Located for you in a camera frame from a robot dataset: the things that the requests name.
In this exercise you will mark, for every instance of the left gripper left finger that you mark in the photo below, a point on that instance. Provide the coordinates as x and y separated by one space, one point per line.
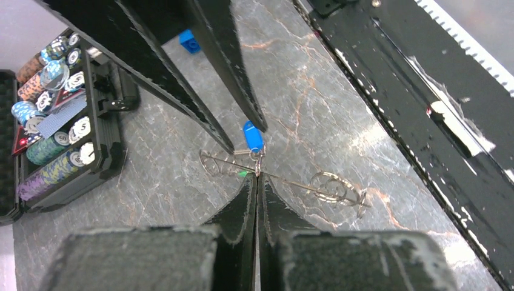
216 255

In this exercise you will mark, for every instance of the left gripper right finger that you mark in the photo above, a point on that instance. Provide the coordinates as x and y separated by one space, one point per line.
295 255

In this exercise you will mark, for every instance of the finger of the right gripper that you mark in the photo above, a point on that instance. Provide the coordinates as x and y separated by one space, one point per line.
116 29
214 27

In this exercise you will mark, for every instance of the key with blue tag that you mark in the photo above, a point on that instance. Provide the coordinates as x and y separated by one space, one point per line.
254 140

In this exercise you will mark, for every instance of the blue green white brick stack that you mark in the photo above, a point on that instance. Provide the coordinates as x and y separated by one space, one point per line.
188 42

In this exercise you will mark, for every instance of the black poker chip case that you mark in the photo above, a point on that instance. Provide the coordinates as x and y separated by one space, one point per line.
42 175

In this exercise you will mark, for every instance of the playing card deck blue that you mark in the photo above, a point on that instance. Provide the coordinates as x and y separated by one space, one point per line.
59 117

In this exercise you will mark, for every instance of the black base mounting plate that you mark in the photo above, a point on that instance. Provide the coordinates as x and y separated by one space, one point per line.
450 117

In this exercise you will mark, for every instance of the white toothed cable rail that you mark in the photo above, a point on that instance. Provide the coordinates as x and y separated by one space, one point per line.
471 46

